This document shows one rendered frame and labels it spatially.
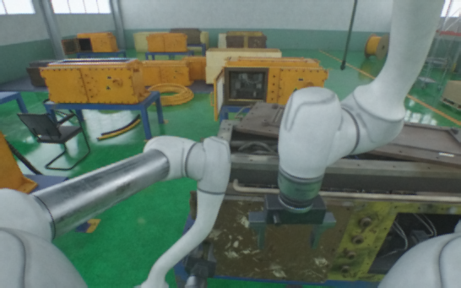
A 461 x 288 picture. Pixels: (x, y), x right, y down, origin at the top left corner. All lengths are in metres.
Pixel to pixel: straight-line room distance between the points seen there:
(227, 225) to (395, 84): 0.87
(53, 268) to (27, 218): 0.20
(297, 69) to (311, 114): 3.19
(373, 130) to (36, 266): 0.51
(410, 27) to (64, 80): 4.41
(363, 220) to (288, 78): 2.71
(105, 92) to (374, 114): 3.98
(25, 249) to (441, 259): 0.39
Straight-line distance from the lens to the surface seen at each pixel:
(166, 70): 7.11
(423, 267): 0.30
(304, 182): 0.46
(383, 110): 0.49
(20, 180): 2.62
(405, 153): 1.29
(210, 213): 0.82
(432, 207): 1.29
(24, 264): 0.30
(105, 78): 4.12
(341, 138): 0.44
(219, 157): 0.76
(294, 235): 1.15
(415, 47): 0.43
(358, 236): 1.26
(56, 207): 0.54
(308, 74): 3.63
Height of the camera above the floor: 1.89
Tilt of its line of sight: 29 degrees down
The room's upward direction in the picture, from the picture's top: straight up
